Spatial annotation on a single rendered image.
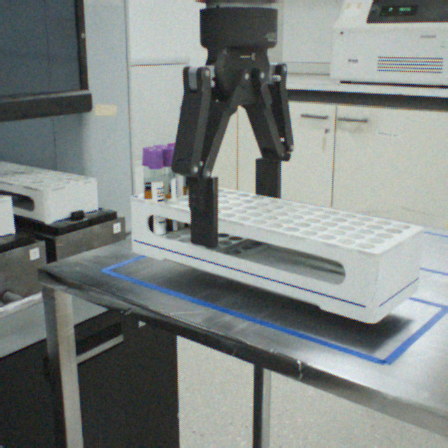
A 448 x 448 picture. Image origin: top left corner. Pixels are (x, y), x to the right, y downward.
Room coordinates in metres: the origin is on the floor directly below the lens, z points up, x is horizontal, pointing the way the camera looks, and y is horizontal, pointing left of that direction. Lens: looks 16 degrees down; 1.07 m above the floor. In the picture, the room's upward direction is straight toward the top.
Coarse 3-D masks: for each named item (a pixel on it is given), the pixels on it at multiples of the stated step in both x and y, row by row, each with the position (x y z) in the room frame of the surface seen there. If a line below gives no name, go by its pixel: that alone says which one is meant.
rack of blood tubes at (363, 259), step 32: (224, 192) 0.69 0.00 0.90; (224, 224) 0.58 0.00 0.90; (256, 224) 0.58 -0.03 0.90; (288, 224) 0.56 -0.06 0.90; (320, 224) 0.56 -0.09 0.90; (352, 224) 0.57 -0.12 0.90; (384, 224) 0.58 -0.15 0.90; (160, 256) 0.63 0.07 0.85; (224, 256) 0.58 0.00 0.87; (256, 256) 0.63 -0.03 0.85; (288, 256) 0.63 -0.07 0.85; (320, 256) 0.62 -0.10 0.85; (352, 256) 0.49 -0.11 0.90; (384, 256) 0.49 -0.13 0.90; (416, 256) 0.54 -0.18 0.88; (288, 288) 0.53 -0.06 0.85; (320, 288) 0.51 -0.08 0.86; (352, 288) 0.49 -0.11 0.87; (384, 288) 0.49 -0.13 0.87; (416, 288) 0.55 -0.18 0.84
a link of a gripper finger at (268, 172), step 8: (256, 160) 0.68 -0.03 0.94; (264, 160) 0.67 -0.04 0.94; (272, 160) 0.67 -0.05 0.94; (256, 168) 0.68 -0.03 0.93; (264, 168) 0.67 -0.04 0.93; (272, 168) 0.66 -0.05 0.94; (280, 168) 0.66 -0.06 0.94; (256, 176) 0.68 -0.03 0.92; (264, 176) 0.67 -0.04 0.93; (272, 176) 0.66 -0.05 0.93; (280, 176) 0.66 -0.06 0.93; (256, 184) 0.68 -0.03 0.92; (264, 184) 0.67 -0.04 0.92; (272, 184) 0.66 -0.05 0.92; (280, 184) 0.67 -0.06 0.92; (256, 192) 0.68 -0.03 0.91; (264, 192) 0.67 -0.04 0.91; (272, 192) 0.66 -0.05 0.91; (280, 192) 0.67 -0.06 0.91
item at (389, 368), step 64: (128, 256) 0.71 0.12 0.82; (64, 320) 0.67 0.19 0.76; (192, 320) 0.53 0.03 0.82; (256, 320) 0.53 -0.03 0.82; (320, 320) 0.53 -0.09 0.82; (384, 320) 0.53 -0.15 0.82; (64, 384) 0.66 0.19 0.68; (256, 384) 1.00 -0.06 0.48; (320, 384) 0.44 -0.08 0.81; (384, 384) 0.42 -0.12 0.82
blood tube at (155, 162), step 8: (152, 152) 0.64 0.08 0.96; (160, 152) 0.65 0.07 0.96; (152, 160) 0.64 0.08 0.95; (160, 160) 0.65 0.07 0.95; (152, 168) 0.64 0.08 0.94; (160, 168) 0.65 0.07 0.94; (152, 176) 0.65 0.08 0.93; (160, 176) 0.65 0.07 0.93; (152, 184) 0.65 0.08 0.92; (160, 184) 0.65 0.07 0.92; (152, 192) 0.65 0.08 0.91; (160, 192) 0.65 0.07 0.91; (152, 200) 0.65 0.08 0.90; (160, 200) 0.65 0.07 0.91; (160, 224) 0.64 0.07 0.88; (160, 232) 0.64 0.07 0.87
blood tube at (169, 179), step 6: (162, 150) 0.66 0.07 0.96; (168, 150) 0.66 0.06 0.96; (162, 156) 0.66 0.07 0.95; (168, 156) 0.66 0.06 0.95; (168, 162) 0.66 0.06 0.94; (168, 168) 0.66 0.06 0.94; (168, 174) 0.66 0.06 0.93; (174, 174) 0.66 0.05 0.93; (168, 180) 0.66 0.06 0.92; (174, 180) 0.66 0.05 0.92; (168, 186) 0.66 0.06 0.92; (174, 186) 0.66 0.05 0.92; (168, 192) 0.66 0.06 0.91; (174, 192) 0.66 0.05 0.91; (168, 222) 0.66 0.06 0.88; (174, 222) 0.66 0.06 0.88; (168, 228) 0.66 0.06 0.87; (174, 228) 0.66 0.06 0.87
